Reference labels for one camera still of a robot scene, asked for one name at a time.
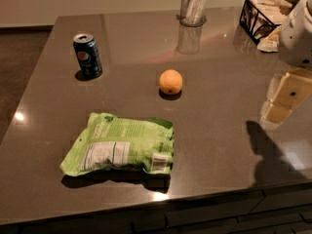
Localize orange fruit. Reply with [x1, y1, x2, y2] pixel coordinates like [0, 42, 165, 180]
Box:
[159, 69, 183, 96]

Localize blue pepsi can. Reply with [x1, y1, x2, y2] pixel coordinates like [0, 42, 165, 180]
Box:
[73, 33, 102, 78]

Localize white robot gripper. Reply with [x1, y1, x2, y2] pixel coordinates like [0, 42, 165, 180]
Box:
[262, 0, 312, 124]

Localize green rice chip bag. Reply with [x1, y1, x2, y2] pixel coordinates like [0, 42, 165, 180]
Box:
[60, 113, 174, 176]

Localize white napkin packets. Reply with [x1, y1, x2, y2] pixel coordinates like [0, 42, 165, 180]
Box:
[249, 0, 293, 53]

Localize clear glass cup with napkins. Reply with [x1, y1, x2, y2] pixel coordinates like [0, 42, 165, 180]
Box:
[179, 0, 207, 27]

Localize black wire basket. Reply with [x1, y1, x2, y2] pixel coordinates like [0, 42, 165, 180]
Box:
[240, 0, 293, 45]

